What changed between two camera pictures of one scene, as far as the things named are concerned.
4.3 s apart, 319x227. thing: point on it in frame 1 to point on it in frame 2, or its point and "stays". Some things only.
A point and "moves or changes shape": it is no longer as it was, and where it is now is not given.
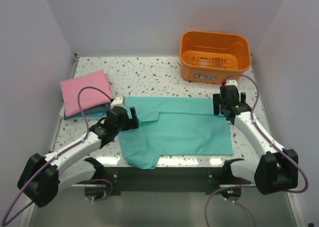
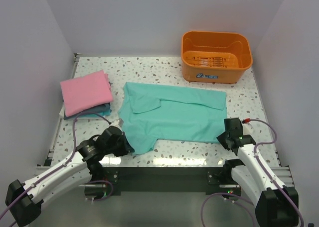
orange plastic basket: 210,57 stays
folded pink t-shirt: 89,99 stays
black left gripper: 130,123 to 126,148
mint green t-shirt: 173,126 moves or changes shape
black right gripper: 216,101 to 220,138
